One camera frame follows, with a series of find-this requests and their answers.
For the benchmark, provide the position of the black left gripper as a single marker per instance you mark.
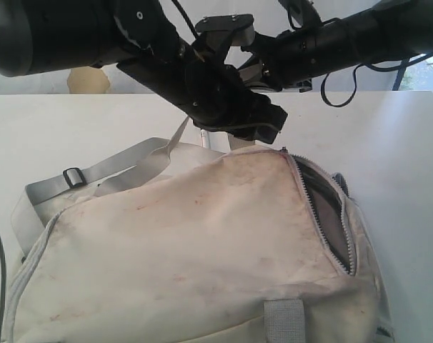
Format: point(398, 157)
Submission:
point(215, 99)

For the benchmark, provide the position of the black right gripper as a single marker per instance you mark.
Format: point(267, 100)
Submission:
point(289, 60)

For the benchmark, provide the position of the black capped white marker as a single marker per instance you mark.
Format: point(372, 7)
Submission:
point(205, 140)

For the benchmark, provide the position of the white canvas backpack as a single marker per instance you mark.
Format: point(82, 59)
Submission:
point(192, 245)

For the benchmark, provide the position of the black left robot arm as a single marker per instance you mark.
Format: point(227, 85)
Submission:
point(136, 36)

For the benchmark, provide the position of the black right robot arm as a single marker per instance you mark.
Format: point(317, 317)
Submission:
point(388, 31)

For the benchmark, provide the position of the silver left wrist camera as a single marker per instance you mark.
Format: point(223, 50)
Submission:
point(232, 30)

